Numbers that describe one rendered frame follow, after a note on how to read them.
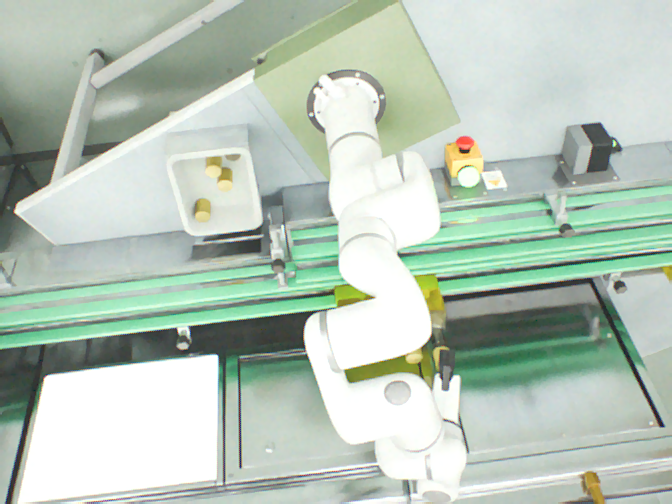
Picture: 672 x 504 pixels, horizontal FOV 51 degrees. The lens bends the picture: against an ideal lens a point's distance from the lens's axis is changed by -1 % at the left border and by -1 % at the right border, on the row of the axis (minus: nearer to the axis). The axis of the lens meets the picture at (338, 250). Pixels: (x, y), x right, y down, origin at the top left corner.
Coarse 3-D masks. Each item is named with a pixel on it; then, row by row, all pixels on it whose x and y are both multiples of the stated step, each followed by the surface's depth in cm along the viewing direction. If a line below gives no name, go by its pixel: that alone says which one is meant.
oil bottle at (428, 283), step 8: (416, 280) 156; (424, 280) 156; (432, 280) 156; (424, 288) 154; (432, 288) 154; (424, 296) 153; (432, 296) 153; (440, 296) 153; (432, 304) 151; (440, 304) 151; (432, 312) 149; (440, 312) 149; (432, 320) 149; (440, 320) 149
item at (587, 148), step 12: (576, 132) 156; (588, 132) 156; (600, 132) 156; (564, 144) 161; (576, 144) 154; (588, 144) 153; (600, 144) 153; (612, 144) 153; (564, 156) 162; (576, 156) 155; (588, 156) 155; (600, 156) 155; (576, 168) 157; (588, 168) 157; (600, 168) 158
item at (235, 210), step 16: (176, 160) 143; (192, 160) 152; (224, 160) 153; (240, 160) 153; (176, 176) 147; (192, 176) 155; (208, 176) 155; (240, 176) 156; (176, 192) 149; (192, 192) 158; (208, 192) 159; (224, 192) 159; (240, 192) 160; (256, 192) 151; (192, 208) 160; (224, 208) 161; (240, 208) 161; (256, 208) 154; (192, 224) 158; (208, 224) 159; (224, 224) 158; (240, 224) 158; (256, 224) 157
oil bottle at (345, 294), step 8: (336, 288) 156; (344, 288) 156; (352, 288) 156; (336, 296) 154; (344, 296) 154; (352, 296) 154; (360, 296) 154; (336, 304) 157; (344, 304) 152; (352, 304) 152
